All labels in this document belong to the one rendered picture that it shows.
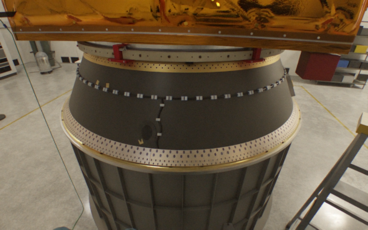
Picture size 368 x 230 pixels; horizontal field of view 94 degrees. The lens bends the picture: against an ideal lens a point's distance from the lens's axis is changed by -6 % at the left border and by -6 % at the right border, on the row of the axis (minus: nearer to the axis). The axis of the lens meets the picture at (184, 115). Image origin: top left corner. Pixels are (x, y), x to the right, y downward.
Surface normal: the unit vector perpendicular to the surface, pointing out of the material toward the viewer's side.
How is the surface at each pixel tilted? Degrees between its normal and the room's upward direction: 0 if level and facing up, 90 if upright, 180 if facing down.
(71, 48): 90
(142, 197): 90
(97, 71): 62
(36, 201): 0
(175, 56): 90
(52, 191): 0
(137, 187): 90
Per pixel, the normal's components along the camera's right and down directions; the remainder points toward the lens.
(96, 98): -0.47, -0.04
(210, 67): 0.18, 0.02
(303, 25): -0.16, 0.92
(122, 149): -0.20, -0.32
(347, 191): 0.01, -0.87
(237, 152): 0.22, -0.31
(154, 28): -0.19, 0.49
